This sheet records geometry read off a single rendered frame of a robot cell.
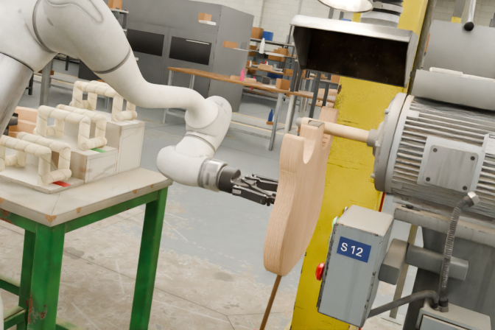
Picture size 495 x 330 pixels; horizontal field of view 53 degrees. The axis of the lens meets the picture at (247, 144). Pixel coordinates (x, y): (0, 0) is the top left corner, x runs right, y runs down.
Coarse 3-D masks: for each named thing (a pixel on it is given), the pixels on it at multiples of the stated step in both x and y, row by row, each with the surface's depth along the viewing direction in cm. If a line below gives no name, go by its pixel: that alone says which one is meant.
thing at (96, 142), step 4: (88, 140) 157; (92, 140) 158; (96, 140) 160; (100, 140) 162; (104, 140) 163; (84, 144) 155; (88, 144) 156; (92, 144) 158; (96, 144) 160; (100, 144) 162; (104, 144) 164; (84, 148) 156; (88, 148) 157; (92, 148) 159
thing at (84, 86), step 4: (76, 84) 173; (80, 84) 173; (84, 84) 172; (88, 84) 172; (92, 84) 172; (80, 88) 173; (84, 88) 172; (88, 88) 171; (92, 88) 171; (96, 88) 170; (100, 88) 170; (104, 88) 170; (108, 88) 169; (112, 88) 169; (92, 92) 172; (96, 92) 171; (100, 92) 170; (104, 92) 169; (108, 92) 169; (112, 92) 168; (116, 92) 168; (112, 96) 169
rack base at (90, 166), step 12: (72, 144) 162; (36, 156) 160; (72, 156) 154; (84, 156) 153; (96, 156) 157; (108, 156) 163; (72, 168) 155; (84, 168) 153; (96, 168) 158; (108, 168) 164; (84, 180) 154
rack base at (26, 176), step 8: (8, 168) 153; (16, 168) 154; (24, 168) 156; (32, 168) 157; (0, 176) 146; (8, 176) 146; (16, 176) 147; (24, 176) 148; (32, 176) 150; (24, 184) 143; (32, 184) 143; (56, 184) 146; (72, 184) 149; (80, 184) 153; (48, 192) 141
